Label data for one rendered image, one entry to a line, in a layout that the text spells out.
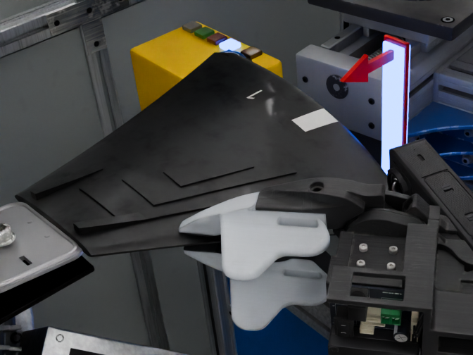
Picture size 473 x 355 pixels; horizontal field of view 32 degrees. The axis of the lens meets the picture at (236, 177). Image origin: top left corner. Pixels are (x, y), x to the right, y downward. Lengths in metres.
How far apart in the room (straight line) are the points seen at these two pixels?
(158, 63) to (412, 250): 0.55
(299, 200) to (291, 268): 0.05
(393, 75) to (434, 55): 0.44
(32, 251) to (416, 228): 0.22
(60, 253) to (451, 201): 0.23
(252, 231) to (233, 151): 0.11
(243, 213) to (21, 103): 0.89
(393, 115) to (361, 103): 0.35
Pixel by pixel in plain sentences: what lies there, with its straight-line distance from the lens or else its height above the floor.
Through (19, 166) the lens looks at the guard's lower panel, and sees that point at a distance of 1.38.
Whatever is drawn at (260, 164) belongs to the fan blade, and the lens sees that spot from 0.56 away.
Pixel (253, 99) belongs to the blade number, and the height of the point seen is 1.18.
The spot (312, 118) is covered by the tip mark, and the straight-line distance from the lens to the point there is 0.62.
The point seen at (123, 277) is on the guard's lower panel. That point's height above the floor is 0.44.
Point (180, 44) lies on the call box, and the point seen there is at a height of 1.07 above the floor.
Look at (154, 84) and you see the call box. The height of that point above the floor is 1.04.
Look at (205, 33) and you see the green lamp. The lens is 0.98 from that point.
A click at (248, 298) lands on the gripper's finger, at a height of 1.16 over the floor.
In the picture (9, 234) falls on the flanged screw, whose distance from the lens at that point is 0.51.
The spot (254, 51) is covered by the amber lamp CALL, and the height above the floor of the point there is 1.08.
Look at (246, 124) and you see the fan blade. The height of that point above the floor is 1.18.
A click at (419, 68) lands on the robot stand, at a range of 1.10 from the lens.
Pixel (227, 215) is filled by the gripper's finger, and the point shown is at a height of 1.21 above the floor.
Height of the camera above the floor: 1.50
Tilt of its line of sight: 36 degrees down
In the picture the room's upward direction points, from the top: 7 degrees counter-clockwise
